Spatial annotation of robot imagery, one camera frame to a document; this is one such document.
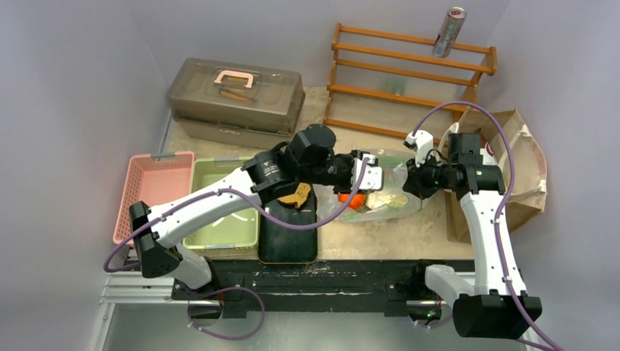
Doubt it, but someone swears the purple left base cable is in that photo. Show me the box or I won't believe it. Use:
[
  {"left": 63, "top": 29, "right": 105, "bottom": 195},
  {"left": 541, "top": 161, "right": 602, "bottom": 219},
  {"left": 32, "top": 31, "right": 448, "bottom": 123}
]
[{"left": 187, "top": 285, "right": 268, "bottom": 341}]

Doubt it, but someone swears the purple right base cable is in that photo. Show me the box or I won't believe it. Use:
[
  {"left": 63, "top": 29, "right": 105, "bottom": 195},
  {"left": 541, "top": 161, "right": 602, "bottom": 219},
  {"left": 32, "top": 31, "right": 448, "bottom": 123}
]
[{"left": 414, "top": 300, "right": 454, "bottom": 331}]

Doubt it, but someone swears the black tray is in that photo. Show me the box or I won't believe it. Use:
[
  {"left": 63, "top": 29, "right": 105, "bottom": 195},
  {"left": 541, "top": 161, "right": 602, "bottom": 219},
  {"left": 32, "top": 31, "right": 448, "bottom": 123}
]
[{"left": 257, "top": 189, "right": 318, "bottom": 264}]

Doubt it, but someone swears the small orange pumpkin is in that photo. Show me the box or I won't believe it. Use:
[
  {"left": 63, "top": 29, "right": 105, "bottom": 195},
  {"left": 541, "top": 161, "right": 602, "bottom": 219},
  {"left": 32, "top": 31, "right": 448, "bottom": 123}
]
[{"left": 338, "top": 193, "right": 367, "bottom": 211}]

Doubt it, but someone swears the brown translucent storage box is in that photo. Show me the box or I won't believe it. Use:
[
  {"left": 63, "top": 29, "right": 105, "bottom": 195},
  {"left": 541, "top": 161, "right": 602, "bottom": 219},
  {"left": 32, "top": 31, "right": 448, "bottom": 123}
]
[{"left": 167, "top": 58, "right": 306, "bottom": 149}]

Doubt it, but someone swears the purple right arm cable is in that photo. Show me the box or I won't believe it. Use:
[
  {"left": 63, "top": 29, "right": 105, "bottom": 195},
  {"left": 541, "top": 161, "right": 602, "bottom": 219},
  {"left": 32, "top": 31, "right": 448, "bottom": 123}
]
[{"left": 410, "top": 101, "right": 565, "bottom": 351}]

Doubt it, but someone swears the brown bread piece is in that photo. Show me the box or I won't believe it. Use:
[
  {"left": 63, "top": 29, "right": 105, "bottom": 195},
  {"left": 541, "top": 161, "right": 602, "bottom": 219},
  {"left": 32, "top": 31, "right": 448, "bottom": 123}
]
[{"left": 277, "top": 183, "right": 312, "bottom": 209}]

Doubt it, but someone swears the silver drink can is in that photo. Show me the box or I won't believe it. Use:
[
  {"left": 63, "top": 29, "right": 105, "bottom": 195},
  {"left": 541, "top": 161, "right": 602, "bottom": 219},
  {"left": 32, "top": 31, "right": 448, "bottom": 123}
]
[{"left": 432, "top": 7, "right": 467, "bottom": 58}]

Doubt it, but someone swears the snack packet in paper bag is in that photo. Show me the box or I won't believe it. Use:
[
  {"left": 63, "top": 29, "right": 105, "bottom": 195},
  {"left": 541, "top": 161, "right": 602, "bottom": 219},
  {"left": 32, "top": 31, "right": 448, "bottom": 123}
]
[{"left": 480, "top": 143, "right": 498, "bottom": 166}]

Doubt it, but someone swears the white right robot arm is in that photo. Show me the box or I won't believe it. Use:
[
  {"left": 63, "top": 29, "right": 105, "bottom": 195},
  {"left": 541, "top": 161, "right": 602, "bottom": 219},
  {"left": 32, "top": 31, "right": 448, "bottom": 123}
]
[{"left": 403, "top": 130, "right": 542, "bottom": 340}]

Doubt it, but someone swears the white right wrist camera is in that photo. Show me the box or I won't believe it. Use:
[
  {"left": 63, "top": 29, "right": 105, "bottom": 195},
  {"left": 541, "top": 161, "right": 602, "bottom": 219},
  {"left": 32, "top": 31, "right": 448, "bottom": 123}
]
[{"left": 404, "top": 130, "right": 434, "bottom": 167}]

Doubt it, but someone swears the orange wooden rack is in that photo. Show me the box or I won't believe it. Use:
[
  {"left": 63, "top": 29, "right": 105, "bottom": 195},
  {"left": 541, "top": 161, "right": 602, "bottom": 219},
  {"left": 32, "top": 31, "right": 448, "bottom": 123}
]
[{"left": 322, "top": 23, "right": 499, "bottom": 143}]

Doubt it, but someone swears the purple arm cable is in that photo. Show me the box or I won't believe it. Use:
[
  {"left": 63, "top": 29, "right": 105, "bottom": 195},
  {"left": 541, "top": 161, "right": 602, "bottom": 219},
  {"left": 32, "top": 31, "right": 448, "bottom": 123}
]
[
  {"left": 102, "top": 157, "right": 377, "bottom": 273},
  {"left": 410, "top": 101, "right": 565, "bottom": 351}
]

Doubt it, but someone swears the pink plastic basket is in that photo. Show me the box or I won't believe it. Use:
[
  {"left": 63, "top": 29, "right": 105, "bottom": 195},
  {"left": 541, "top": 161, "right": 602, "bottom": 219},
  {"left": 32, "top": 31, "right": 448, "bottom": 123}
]
[{"left": 113, "top": 151, "right": 195, "bottom": 244}]

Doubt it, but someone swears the pink box handle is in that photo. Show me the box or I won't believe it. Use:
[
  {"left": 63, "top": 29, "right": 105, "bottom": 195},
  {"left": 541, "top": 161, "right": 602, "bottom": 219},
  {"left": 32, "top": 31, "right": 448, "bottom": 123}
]
[{"left": 213, "top": 69, "right": 254, "bottom": 89}]

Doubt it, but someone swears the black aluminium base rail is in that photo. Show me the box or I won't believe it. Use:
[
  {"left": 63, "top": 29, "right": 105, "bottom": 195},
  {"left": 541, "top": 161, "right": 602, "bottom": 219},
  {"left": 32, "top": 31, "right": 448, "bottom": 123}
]
[{"left": 99, "top": 259, "right": 543, "bottom": 351}]

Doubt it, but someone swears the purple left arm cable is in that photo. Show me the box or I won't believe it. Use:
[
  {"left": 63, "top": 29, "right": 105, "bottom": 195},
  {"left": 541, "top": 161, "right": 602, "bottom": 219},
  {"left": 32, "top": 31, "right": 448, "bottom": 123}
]
[{"left": 102, "top": 157, "right": 377, "bottom": 273}]

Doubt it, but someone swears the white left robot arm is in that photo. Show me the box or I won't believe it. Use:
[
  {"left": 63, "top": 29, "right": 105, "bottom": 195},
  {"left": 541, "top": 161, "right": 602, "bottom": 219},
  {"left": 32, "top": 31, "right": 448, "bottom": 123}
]
[{"left": 129, "top": 124, "right": 374, "bottom": 299}]

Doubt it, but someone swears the green plastic basket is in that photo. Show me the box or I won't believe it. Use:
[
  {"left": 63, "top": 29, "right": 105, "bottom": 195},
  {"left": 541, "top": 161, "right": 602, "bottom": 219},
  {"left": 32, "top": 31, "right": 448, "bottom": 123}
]
[{"left": 183, "top": 156, "right": 260, "bottom": 251}]

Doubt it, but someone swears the white cauliflower piece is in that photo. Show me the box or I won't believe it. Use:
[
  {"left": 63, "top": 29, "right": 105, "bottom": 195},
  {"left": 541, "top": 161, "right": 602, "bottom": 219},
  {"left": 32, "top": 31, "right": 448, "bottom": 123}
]
[{"left": 366, "top": 192, "right": 408, "bottom": 210}]

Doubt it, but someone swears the clear plastic grocery bag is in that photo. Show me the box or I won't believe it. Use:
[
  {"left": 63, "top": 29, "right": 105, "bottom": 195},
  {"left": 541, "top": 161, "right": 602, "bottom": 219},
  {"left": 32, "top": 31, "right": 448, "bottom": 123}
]
[{"left": 336, "top": 148, "right": 426, "bottom": 223}]

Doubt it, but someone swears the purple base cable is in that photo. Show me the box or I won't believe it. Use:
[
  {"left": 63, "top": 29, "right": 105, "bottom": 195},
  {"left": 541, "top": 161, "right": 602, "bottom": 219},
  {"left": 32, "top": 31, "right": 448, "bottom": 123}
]
[
  {"left": 187, "top": 285, "right": 268, "bottom": 341},
  {"left": 414, "top": 300, "right": 454, "bottom": 331}
]

